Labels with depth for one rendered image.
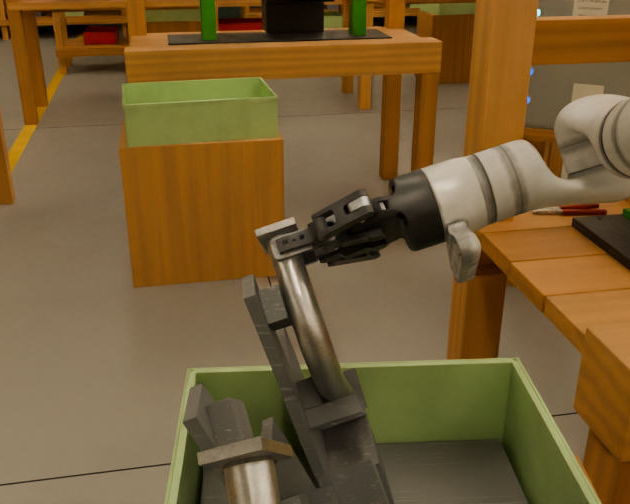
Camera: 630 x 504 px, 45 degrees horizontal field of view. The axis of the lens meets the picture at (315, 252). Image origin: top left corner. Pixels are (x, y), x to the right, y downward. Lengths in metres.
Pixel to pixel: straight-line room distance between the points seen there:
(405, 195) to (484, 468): 0.41
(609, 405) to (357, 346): 1.74
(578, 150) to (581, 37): 0.95
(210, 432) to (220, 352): 2.25
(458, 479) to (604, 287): 0.56
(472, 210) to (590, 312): 0.62
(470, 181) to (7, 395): 2.24
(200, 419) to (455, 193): 0.31
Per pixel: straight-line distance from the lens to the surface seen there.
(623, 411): 1.17
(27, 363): 2.93
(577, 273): 1.45
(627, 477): 1.24
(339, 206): 0.69
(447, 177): 0.72
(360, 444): 0.89
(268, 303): 0.71
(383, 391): 0.98
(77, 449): 2.46
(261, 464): 0.46
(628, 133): 0.65
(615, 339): 1.21
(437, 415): 1.01
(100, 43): 8.10
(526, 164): 0.73
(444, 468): 0.99
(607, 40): 1.73
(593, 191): 0.75
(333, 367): 0.73
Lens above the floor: 1.47
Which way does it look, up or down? 24 degrees down
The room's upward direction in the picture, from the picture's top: straight up
